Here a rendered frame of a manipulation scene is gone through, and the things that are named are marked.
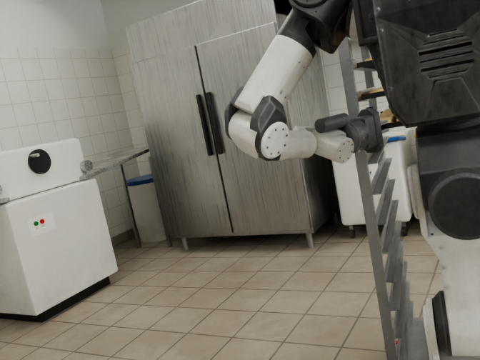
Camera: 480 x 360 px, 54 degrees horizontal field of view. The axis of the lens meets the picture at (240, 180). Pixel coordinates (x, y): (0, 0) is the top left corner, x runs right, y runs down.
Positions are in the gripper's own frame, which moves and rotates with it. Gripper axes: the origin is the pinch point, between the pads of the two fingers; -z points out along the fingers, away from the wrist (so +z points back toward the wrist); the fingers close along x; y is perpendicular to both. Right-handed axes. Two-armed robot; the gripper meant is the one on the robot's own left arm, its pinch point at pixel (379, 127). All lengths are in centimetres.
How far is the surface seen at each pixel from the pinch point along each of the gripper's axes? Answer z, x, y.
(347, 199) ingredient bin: -167, -72, 155
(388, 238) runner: -9.7, -36.8, 9.5
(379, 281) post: 3.1, -45.3, 5.8
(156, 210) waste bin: -107, -72, 354
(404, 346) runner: -8, -73, 8
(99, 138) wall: -88, 11, 407
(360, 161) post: 3.1, -8.8, 5.9
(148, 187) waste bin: -105, -47, 353
